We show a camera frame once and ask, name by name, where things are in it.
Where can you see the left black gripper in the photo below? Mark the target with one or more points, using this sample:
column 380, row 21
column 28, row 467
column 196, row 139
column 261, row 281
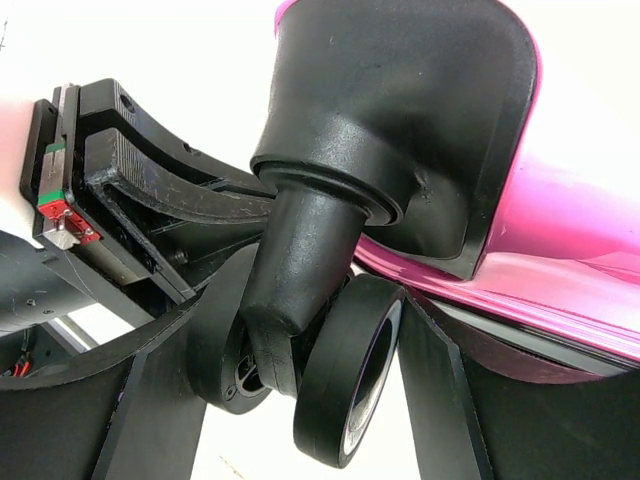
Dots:
column 85, row 254

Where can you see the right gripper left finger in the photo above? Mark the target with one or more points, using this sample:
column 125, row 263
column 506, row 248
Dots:
column 133, row 408

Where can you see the pink hard-shell suitcase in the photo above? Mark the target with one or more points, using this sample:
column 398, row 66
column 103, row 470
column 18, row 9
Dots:
column 436, row 147

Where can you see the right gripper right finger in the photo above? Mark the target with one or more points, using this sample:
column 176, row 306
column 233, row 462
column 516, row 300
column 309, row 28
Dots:
column 480, row 409

